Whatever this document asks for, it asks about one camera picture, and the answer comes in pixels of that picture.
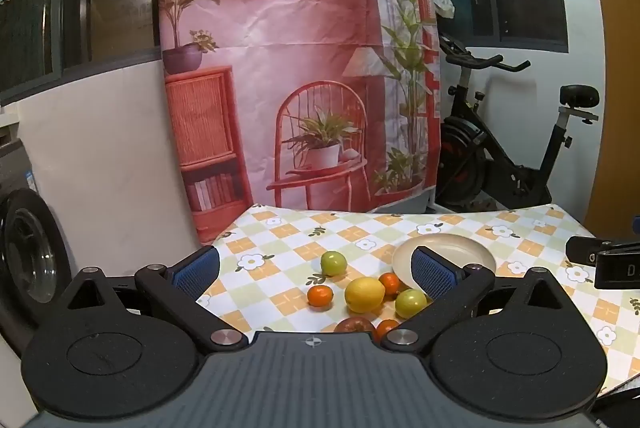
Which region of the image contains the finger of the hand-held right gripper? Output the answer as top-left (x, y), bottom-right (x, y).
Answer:
top-left (565, 235), bottom-right (640, 265)

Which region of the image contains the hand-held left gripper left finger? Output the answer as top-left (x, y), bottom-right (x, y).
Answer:
top-left (60, 245), bottom-right (249, 354)

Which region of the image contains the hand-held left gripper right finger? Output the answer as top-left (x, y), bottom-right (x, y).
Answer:
top-left (380, 245), bottom-right (576, 354)

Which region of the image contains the beige round plate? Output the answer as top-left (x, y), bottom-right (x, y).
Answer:
top-left (391, 233), bottom-right (497, 292)

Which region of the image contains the green apple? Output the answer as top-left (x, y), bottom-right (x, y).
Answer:
top-left (395, 288), bottom-right (429, 320)
top-left (320, 250), bottom-right (348, 277)

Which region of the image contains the orange mandarin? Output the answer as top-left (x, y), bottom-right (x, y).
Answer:
top-left (307, 285), bottom-right (334, 308)
top-left (378, 272), bottom-right (401, 298)
top-left (375, 319), bottom-right (401, 343)

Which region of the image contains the red apple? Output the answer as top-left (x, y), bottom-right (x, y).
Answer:
top-left (334, 316), bottom-right (376, 334)

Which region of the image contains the large yellow lemon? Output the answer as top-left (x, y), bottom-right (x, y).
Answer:
top-left (344, 276), bottom-right (386, 314)

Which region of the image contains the checkered flower tablecloth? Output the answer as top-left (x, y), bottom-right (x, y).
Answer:
top-left (195, 203), bottom-right (640, 401)

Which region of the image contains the black exercise bike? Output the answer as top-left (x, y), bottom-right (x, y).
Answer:
top-left (432, 33), bottom-right (601, 213)

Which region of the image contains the grey washing machine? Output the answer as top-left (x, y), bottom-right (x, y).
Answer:
top-left (0, 108), bottom-right (76, 359)

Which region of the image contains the wooden door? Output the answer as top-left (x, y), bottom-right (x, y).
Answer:
top-left (579, 0), bottom-right (640, 239)

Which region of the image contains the printed red backdrop cloth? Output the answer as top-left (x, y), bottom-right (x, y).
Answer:
top-left (152, 0), bottom-right (441, 245)

